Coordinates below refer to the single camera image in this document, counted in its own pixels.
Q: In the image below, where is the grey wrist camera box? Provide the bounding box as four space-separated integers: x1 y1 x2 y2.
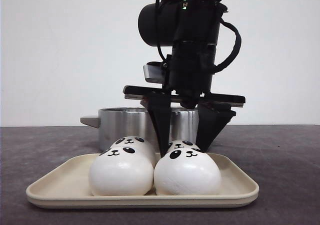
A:
143 61 166 84

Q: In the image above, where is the black sleeved cable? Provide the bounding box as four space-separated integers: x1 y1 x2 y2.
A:
212 1 243 75

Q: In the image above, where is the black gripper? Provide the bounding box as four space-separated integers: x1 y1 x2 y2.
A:
123 41 246 157

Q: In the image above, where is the cream rectangular plastic tray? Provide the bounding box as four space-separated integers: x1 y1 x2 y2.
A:
26 153 259 209

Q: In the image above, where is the panda bun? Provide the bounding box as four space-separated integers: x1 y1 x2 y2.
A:
154 148 222 196
167 139 200 152
110 136 157 167
88 146 154 196

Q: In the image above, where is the stainless steel steamer pot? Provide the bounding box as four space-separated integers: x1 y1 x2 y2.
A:
80 107 199 152

